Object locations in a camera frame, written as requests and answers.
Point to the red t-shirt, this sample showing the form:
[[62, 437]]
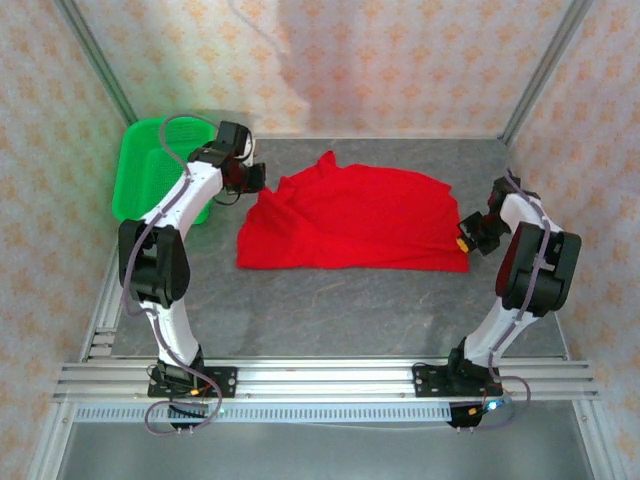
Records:
[[360, 220]]

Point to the green plastic basket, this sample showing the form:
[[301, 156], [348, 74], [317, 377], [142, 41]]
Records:
[[142, 175]]

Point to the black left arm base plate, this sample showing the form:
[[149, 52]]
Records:
[[225, 382]]

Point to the aluminium frame post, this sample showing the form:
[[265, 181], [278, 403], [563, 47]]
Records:
[[545, 70], [95, 55]]

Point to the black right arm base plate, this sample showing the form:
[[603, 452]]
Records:
[[427, 382]]

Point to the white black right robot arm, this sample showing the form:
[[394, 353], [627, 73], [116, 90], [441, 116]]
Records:
[[535, 270]]

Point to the aluminium mounting rail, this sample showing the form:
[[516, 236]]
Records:
[[325, 380]]

